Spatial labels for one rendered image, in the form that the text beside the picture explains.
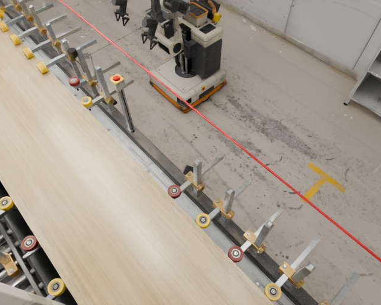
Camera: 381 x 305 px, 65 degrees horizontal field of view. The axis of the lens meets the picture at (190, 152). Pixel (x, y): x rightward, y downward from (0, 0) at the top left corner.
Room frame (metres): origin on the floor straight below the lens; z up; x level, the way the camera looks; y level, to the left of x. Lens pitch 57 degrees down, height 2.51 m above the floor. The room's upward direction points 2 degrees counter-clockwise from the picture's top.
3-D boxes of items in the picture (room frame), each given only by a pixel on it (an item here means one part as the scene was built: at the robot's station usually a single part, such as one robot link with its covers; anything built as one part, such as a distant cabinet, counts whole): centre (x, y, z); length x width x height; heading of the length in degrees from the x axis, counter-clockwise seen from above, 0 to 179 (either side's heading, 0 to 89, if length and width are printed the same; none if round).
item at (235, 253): (0.42, -0.22, 0.85); 0.08 x 0.08 x 0.11
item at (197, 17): (2.65, -0.08, 0.87); 0.23 x 0.15 x 0.11; 41
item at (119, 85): (1.42, 0.45, 1.18); 0.07 x 0.07 x 0.08; 41
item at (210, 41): (2.63, -0.06, 0.59); 0.55 x 0.34 x 0.83; 41
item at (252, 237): (0.50, -0.35, 0.81); 0.14 x 0.06 x 0.05; 41
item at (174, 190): (0.79, 0.10, 0.85); 0.08 x 0.08 x 0.11
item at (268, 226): (0.49, -0.36, 0.90); 0.04 x 0.04 x 0.48; 41
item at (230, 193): (0.67, -0.20, 0.88); 0.04 x 0.04 x 0.48; 41
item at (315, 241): (0.36, -0.54, 0.83); 0.43 x 0.03 x 0.04; 131
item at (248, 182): (0.73, -0.21, 0.84); 0.43 x 0.03 x 0.04; 131
